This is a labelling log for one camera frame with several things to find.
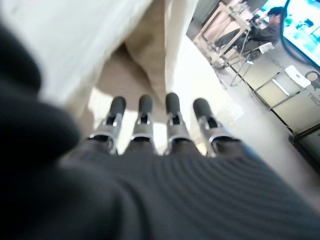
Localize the robot left hand black glove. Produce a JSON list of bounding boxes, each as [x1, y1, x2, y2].
[[0, 19, 320, 240]]

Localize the seated person dark clothes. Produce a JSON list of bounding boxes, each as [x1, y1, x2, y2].
[[214, 6, 282, 62]]

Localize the white duvet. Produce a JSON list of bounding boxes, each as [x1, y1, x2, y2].
[[0, 0, 155, 113]]

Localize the wooden rack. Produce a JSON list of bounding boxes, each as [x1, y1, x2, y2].
[[193, 0, 253, 67]]

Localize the large tv screen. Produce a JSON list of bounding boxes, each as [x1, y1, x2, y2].
[[282, 0, 320, 66]]

